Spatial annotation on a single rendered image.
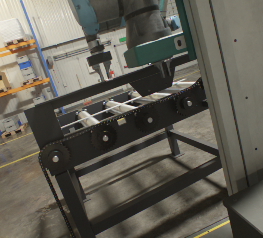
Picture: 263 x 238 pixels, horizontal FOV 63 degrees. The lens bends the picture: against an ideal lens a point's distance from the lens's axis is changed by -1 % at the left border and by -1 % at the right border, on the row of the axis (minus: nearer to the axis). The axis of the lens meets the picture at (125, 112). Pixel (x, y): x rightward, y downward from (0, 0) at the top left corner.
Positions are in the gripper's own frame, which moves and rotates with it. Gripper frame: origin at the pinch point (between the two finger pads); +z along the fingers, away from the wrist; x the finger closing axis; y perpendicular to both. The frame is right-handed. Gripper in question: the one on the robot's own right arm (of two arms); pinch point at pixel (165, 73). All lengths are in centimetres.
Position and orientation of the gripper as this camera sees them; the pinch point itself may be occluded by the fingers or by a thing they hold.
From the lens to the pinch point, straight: 135.9
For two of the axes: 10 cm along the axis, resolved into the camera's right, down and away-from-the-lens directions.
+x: 9.0, -3.5, 2.6
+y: 3.2, 1.1, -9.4
